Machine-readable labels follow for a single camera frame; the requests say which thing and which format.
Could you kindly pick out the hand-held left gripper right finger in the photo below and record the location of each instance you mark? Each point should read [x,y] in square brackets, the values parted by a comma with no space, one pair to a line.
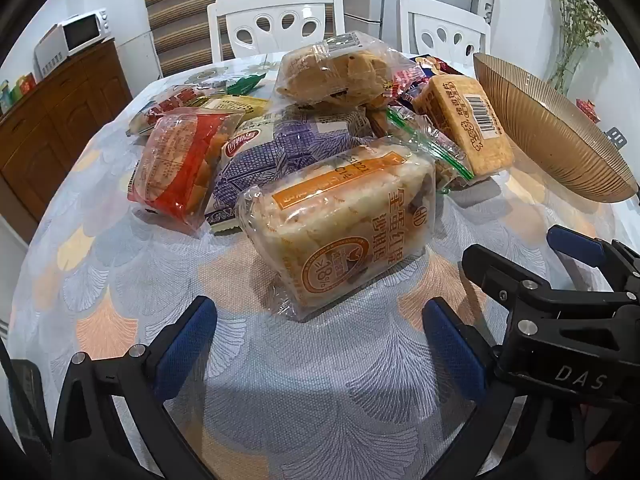
[452,355]

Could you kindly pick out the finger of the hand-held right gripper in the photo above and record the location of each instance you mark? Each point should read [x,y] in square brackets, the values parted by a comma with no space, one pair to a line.
[495,275]
[575,252]

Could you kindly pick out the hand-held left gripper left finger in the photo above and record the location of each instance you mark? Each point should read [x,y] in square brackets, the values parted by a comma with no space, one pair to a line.
[187,345]

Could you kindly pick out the golden ribbed bowl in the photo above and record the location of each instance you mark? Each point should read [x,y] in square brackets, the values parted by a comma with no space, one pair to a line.
[550,125]

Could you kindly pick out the green striped clear packet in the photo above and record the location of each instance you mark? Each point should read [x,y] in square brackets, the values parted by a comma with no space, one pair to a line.
[430,145]

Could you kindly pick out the cracker packet with barcode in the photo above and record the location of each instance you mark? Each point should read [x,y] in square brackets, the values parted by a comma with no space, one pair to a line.
[465,125]

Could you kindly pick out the orange label sachima packet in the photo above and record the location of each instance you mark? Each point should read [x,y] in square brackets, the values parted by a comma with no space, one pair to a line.
[340,220]

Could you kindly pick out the red orange clear snack packet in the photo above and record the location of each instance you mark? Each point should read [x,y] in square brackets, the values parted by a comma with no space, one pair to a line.
[175,170]

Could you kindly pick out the purple and white snack packet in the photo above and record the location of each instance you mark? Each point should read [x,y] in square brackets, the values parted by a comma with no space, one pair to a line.
[270,155]

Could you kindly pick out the blue rice cracker packet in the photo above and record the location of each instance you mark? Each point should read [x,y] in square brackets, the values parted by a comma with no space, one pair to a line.
[415,80]

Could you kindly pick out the red striped bread packet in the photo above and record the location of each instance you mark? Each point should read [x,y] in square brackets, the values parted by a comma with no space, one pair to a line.
[160,110]

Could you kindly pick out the yellow snack packet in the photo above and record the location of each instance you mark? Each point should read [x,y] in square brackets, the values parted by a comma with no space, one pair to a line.
[240,105]

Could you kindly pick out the clear biscuit packet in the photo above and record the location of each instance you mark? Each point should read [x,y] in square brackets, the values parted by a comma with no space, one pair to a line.
[330,70]

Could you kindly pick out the green and white snack packet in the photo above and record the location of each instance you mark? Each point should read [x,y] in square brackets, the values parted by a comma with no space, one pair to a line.
[245,82]

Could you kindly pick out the red tea cup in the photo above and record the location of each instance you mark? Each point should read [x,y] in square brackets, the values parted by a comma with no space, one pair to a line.
[587,110]

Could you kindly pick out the glass vase with flowers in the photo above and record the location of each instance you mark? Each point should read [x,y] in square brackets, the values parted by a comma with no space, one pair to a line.
[570,45]

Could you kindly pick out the wooden cabinet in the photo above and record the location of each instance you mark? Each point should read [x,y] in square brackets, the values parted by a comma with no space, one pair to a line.
[50,130]

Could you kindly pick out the white dining chair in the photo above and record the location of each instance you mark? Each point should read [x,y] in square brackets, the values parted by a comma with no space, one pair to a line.
[440,20]
[275,0]

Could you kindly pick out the small red box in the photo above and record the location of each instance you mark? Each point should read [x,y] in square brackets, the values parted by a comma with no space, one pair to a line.
[26,84]

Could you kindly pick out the striped window blind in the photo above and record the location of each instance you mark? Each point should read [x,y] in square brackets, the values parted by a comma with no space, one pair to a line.
[175,35]

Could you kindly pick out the white microwave oven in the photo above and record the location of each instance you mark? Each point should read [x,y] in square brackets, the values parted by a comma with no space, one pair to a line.
[80,32]

